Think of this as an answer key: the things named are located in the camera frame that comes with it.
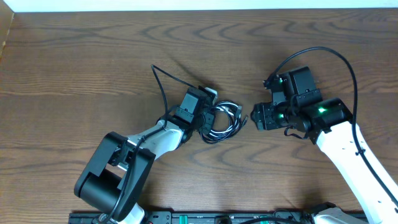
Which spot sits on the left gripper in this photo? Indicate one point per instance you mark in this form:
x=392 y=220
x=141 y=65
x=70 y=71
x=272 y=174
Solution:
x=209 y=126

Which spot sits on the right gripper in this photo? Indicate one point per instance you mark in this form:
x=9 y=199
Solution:
x=264 y=119

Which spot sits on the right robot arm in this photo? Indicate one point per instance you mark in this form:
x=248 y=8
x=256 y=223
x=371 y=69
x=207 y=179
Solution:
x=297 y=104

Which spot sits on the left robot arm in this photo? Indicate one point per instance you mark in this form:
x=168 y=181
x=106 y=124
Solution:
x=114 y=177

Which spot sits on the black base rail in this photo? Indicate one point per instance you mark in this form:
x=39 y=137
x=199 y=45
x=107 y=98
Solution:
x=323 y=213

